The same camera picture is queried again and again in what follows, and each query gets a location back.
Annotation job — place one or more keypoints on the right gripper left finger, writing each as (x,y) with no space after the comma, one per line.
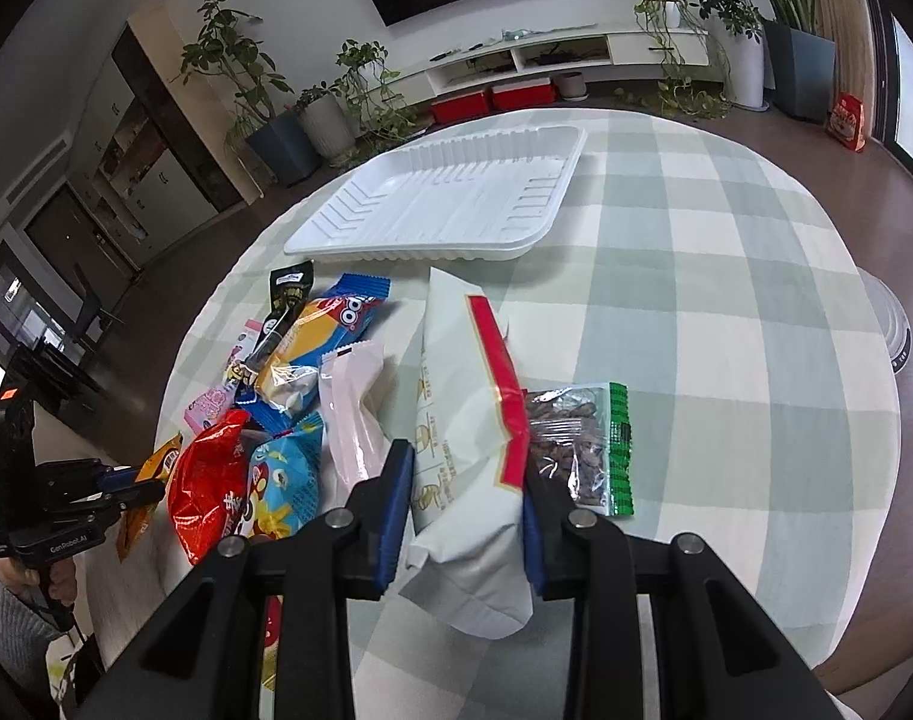
(380,507)

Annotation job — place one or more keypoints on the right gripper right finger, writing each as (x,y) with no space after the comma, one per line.
(550,563)

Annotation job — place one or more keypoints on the orange snack packet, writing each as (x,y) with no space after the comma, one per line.
(151,481)

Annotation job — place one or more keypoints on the white red-striped snack bag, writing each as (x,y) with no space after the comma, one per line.
(465,563)

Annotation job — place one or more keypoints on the light blue cartoon snack bag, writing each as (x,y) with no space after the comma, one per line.
(284,482)

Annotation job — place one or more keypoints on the green-edged nut packet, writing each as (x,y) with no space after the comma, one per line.
(581,437)

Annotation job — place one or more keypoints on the red snack bag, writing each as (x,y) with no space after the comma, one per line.
(207,490)

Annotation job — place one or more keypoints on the pink cartoon snack packet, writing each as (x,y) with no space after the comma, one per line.
(206,409)

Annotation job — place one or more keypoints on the left hand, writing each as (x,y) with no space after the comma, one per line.
(22,581)

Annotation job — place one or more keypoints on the pale pink snack packet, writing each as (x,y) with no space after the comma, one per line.
(356,444)

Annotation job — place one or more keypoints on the grey left sleeve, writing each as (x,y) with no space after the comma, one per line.
(25,638)

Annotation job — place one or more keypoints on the blue yellow snack packet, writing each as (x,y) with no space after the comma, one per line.
(288,383)

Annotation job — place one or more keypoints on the black snack packet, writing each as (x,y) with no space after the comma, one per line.
(289,288)

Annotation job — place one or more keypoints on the green checked tablecloth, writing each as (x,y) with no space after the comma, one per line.
(765,415)

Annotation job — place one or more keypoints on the white plastic tray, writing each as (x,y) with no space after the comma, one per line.
(490,196)

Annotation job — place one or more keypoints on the plant in dark blue pot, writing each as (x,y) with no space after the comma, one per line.
(224,48)

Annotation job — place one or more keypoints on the plant in white ribbed pot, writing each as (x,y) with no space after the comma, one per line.
(324,122)

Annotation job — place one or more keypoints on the red storage box left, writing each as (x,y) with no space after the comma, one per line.
(465,106)

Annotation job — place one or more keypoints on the red storage box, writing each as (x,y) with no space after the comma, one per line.
(534,92)
(465,106)

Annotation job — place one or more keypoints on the red storage box right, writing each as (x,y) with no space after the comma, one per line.
(534,92)

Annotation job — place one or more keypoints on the small white pot under cabinet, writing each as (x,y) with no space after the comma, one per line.
(572,86)

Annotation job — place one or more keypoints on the trailing pothos plant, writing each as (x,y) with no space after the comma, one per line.
(678,93)

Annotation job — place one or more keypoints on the white TV cabinet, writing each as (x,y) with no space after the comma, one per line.
(601,52)

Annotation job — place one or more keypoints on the red gift bag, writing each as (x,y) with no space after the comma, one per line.
(846,122)

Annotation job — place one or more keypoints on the tall plant in dark pot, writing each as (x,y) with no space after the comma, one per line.
(798,61)

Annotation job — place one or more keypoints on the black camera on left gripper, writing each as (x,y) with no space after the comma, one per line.
(19,493)

